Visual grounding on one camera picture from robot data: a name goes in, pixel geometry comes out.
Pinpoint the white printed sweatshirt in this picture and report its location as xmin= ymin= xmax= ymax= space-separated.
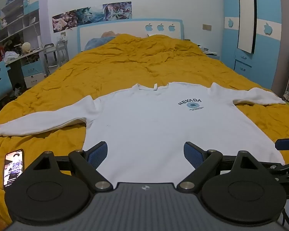
xmin=0 ymin=82 xmax=286 ymax=185

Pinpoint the pink anime wall poster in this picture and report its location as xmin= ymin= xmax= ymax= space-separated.
xmin=52 ymin=10 xmax=78 ymax=33

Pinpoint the teal anime wall poster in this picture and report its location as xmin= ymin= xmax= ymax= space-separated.
xmin=76 ymin=6 xmax=104 ymax=26

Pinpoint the yellow blanket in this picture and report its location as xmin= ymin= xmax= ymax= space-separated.
xmin=0 ymin=34 xmax=289 ymax=222

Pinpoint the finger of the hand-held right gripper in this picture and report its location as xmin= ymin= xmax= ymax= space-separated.
xmin=275 ymin=137 xmax=289 ymax=151
xmin=267 ymin=160 xmax=289 ymax=181

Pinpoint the white blue shelf unit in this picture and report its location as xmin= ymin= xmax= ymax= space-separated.
xmin=0 ymin=0 xmax=42 ymax=47

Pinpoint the cluttered blue white desk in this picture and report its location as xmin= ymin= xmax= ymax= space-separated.
xmin=3 ymin=47 xmax=49 ymax=89

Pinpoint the white blue bed headboard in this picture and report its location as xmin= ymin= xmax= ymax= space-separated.
xmin=77 ymin=18 xmax=184 ymax=52

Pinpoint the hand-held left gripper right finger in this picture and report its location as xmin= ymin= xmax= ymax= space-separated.
xmin=176 ymin=141 xmax=268 ymax=194

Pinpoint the blue pillow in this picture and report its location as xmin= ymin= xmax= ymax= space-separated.
xmin=84 ymin=37 xmax=116 ymax=51

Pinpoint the blue white wardrobe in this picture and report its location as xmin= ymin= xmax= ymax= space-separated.
xmin=223 ymin=0 xmax=283 ymax=90

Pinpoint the tall wardrobe mirror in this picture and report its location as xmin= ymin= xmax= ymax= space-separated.
xmin=237 ymin=0 xmax=257 ymax=54

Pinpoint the black cable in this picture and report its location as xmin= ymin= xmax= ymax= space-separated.
xmin=281 ymin=208 xmax=289 ymax=229

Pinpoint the black smartphone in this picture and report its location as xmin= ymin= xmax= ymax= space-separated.
xmin=3 ymin=149 xmax=25 ymax=188

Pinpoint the white nightstand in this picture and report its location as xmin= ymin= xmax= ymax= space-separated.
xmin=199 ymin=46 xmax=221 ymax=60

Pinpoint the blue white anime wall poster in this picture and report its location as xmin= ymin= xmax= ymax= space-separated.
xmin=102 ymin=1 xmax=132 ymax=21

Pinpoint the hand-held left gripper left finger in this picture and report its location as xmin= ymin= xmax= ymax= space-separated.
xmin=24 ymin=141 xmax=113 ymax=193

